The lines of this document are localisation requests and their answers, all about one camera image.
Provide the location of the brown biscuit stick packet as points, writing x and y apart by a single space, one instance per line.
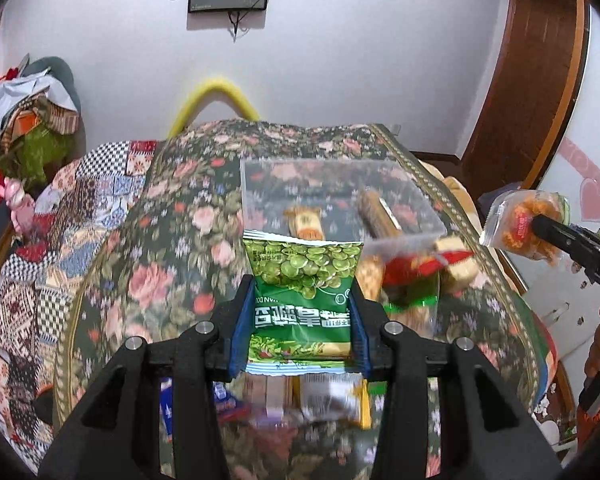
377 216

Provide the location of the pink plush toy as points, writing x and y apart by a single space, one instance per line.
19 203

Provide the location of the clear plastic storage box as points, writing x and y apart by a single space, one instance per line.
270 186

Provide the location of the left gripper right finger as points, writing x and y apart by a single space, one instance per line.
486 433

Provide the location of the patchwork checkered quilt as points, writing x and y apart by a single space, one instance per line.
86 201

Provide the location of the red green snack packet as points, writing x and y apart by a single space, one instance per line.
405 272

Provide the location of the clear bag orange snacks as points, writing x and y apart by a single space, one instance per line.
508 224

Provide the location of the green pea snack bag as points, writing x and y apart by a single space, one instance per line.
301 319

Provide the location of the pile of clothes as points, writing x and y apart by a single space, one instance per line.
40 116

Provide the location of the brown wooden door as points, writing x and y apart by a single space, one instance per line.
530 97

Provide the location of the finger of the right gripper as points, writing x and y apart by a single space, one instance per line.
580 244

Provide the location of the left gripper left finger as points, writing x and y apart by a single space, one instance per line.
113 431

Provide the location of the snack packets under gripper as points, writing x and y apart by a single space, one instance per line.
292 401

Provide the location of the small yellow cake packet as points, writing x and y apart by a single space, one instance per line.
305 222

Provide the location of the yellow foam tube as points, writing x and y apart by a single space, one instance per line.
212 90

